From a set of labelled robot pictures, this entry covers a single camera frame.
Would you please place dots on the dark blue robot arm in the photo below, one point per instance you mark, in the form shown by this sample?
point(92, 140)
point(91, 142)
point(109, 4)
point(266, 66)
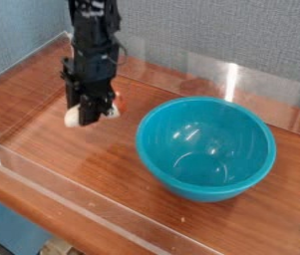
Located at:
point(96, 21)

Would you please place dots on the clear acrylic front barrier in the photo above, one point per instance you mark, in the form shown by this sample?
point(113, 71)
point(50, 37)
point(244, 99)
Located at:
point(77, 208)

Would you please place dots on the clear acrylic left barrier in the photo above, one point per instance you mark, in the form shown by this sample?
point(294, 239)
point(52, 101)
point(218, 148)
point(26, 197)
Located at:
point(33, 89)

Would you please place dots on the blue plastic bowl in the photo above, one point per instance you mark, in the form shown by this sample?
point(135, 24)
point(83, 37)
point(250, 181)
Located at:
point(207, 148)

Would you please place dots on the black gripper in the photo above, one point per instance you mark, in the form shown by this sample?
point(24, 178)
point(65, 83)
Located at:
point(89, 72)

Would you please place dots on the clear acrylic back barrier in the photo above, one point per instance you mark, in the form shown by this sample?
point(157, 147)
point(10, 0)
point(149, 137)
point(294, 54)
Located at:
point(191, 74)

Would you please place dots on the white brown toy mushroom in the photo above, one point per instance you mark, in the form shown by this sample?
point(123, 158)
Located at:
point(72, 116)

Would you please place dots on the clear acrylic barrier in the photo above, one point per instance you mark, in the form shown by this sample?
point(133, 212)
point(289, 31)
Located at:
point(191, 74)
point(33, 89)
point(77, 208)

